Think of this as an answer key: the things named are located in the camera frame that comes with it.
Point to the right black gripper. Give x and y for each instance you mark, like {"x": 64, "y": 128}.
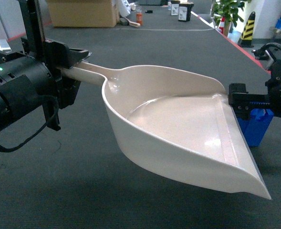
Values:
{"x": 243, "y": 102}

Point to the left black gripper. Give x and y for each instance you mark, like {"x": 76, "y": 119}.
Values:
{"x": 45, "y": 84}

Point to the blue plastic block part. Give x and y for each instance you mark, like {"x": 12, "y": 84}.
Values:
{"x": 255, "y": 128}

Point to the beige plastic dustpan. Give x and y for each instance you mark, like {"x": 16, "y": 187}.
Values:
{"x": 176, "y": 124}

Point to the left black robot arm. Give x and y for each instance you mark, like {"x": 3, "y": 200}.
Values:
{"x": 12, "y": 66}

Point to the large cardboard box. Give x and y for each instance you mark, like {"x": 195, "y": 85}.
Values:
{"x": 83, "y": 13}

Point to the black yellow traffic cone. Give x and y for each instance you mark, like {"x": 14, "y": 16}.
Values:
{"x": 245, "y": 40}

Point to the wooden hand brush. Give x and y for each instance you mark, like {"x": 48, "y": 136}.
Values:
{"x": 126, "y": 22}

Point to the red white traffic cone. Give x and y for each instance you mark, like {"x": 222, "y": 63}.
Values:
{"x": 221, "y": 25}

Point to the orange bottle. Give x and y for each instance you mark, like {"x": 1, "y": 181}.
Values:
{"x": 139, "y": 18}

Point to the green potted plant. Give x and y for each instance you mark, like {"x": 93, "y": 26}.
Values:
{"x": 229, "y": 9}

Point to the white black container behind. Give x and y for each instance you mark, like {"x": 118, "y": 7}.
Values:
{"x": 175, "y": 7}

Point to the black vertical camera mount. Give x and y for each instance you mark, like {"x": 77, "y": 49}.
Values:
{"x": 31, "y": 14}

